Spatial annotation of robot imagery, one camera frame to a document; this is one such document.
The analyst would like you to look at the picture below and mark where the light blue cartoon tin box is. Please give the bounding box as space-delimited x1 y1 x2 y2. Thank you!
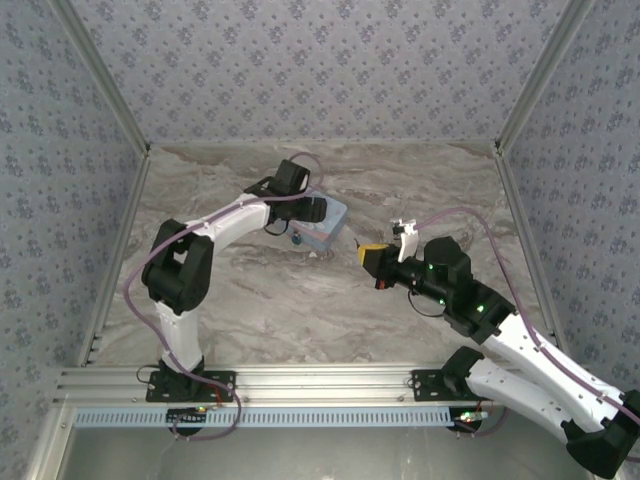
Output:
287 187 349 254

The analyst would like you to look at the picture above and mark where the small black controller board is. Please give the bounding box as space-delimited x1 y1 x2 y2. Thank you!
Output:
452 408 490 432
166 407 209 428

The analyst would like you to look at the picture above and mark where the grey metal sheet panel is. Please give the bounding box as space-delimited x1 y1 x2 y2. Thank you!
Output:
59 405 599 480

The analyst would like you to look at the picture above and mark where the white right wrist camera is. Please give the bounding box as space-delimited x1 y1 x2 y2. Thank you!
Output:
390 217 419 264

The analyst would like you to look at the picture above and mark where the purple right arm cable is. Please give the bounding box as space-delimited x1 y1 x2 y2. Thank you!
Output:
414 206 640 440

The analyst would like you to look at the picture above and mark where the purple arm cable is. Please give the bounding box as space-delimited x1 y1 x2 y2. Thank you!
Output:
123 152 324 442
414 206 640 440

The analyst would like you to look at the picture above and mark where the aluminium table side rail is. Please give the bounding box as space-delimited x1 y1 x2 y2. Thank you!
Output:
78 144 152 367
492 143 572 365

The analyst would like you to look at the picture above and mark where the aluminium front rail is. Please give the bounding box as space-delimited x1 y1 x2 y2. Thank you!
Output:
53 363 599 405

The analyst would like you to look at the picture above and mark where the slotted light blue cable duct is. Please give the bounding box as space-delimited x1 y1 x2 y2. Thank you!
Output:
73 406 454 430

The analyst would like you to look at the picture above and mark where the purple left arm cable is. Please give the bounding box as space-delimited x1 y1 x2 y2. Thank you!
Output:
123 152 324 442

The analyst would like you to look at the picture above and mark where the aluminium frame post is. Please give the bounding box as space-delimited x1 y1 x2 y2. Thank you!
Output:
48 0 152 154
493 0 597 154

